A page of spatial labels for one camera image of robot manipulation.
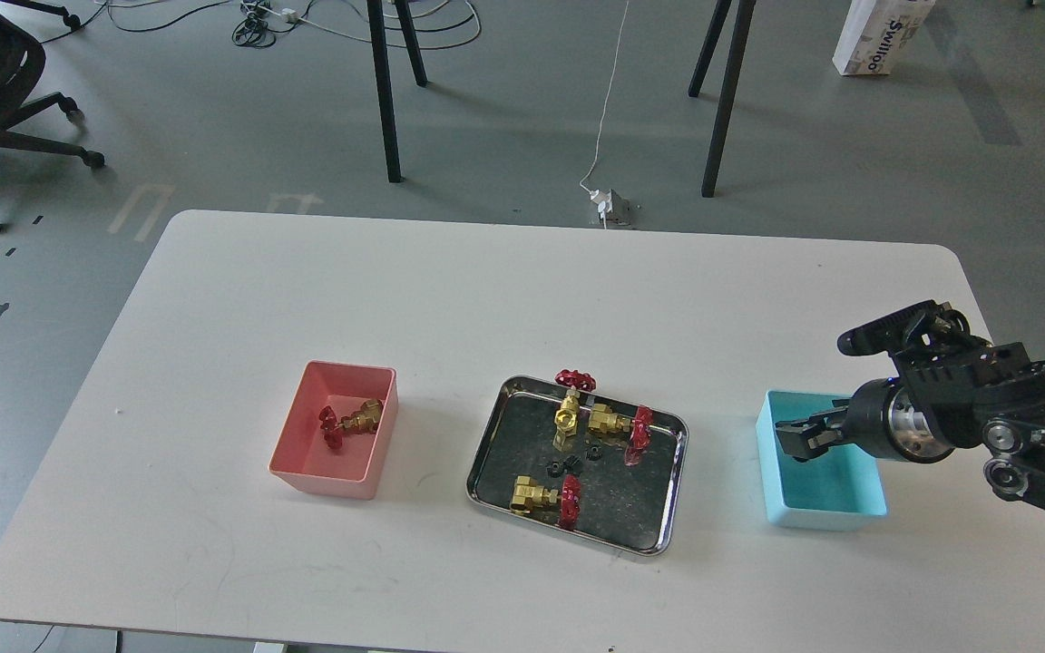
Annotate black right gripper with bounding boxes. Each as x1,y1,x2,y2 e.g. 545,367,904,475
775,377,954,464

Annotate stainless steel tray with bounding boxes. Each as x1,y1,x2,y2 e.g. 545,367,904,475
467,375,689,555

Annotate brass valve red handle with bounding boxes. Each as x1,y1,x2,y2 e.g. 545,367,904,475
317,398,384,452
552,369,597,452
507,474,581,531
586,404,654,466

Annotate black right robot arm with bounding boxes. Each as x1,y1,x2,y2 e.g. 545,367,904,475
773,300,1045,510

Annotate blue plastic box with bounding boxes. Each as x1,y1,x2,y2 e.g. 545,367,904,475
756,389,888,531

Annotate small black gear middle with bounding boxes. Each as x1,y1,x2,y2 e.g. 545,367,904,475
562,454,583,475

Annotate white cardboard box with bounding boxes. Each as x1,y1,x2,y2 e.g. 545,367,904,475
831,1,934,77

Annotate pink plastic box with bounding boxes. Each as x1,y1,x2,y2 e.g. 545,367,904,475
269,362,398,500

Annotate grey floor power socket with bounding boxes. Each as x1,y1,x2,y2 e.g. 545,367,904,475
588,190,636,229

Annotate black table leg right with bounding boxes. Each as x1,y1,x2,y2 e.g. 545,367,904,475
688,0,757,199

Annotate black table leg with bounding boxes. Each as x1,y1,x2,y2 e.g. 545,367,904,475
366,1,428,183
688,0,757,199

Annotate black table leg left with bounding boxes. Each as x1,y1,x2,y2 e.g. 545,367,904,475
366,1,428,183

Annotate brass valve top red handle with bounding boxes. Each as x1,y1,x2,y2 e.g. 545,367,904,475
552,369,597,452

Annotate brass valve bottom red handle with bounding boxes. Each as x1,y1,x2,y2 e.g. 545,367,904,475
507,474,581,531

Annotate white cable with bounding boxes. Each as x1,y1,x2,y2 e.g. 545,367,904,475
577,0,630,196

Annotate black cable bundle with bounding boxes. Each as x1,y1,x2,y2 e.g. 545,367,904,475
69,0,481,52

